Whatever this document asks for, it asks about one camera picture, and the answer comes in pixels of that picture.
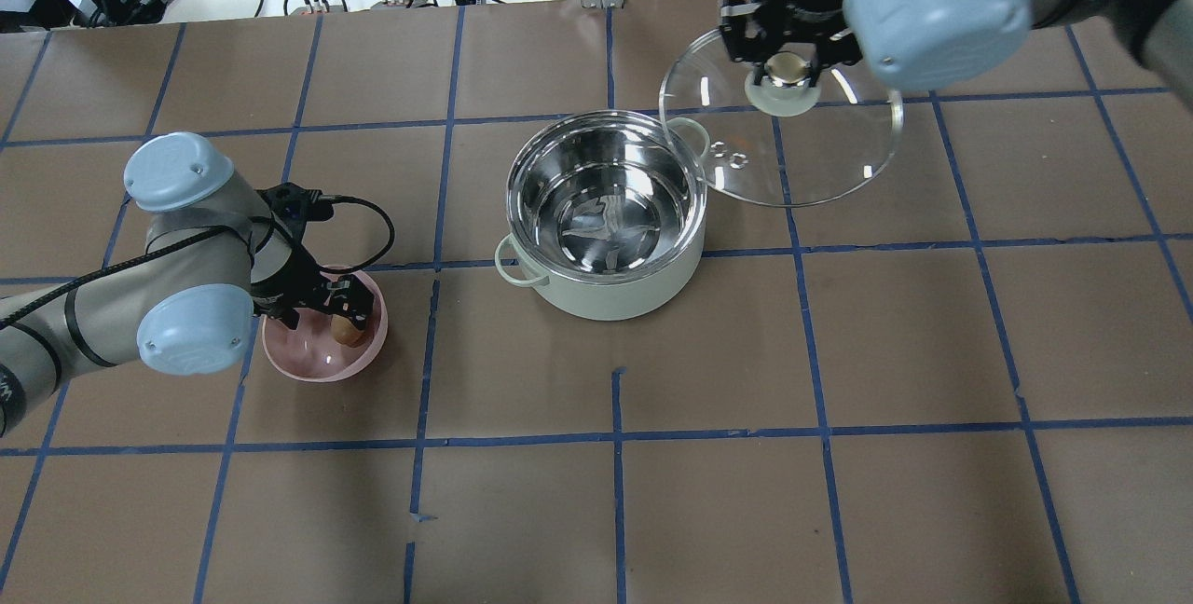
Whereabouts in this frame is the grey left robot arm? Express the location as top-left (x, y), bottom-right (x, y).
top-left (1, 132), bottom-right (388, 433)

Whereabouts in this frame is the glass pot lid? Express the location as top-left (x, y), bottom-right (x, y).
top-left (659, 31), bottom-right (905, 209)

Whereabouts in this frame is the brown egg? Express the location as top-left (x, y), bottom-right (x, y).
top-left (330, 315), bottom-right (367, 349)

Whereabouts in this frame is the pink bowl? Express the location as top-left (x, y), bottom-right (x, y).
top-left (260, 271), bottom-right (391, 383)

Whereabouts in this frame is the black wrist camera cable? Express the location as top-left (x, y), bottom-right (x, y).
top-left (266, 183), bottom-right (396, 271)

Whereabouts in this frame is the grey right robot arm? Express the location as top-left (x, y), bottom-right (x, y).
top-left (719, 0), bottom-right (1189, 104)

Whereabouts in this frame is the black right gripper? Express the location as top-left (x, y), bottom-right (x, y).
top-left (719, 0), bottom-right (863, 90)

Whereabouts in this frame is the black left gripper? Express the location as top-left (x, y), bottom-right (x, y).
top-left (252, 249), bottom-right (376, 331)

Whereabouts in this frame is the pale green pot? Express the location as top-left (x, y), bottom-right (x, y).
top-left (494, 110), bottom-right (711, 321)

